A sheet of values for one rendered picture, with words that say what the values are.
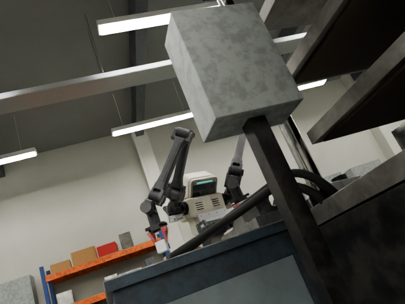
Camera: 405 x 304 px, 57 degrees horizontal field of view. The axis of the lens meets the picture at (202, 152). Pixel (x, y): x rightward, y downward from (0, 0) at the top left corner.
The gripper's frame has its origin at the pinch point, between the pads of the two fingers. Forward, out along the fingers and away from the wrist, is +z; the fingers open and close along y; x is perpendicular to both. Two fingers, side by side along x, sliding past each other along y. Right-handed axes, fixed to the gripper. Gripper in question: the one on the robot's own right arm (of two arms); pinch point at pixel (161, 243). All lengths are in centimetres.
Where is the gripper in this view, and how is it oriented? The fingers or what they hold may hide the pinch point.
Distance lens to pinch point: 189.7
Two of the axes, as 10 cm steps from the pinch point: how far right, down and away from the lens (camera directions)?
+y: 9.1, -4.0, -1.0
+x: 2.3, 2.9, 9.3
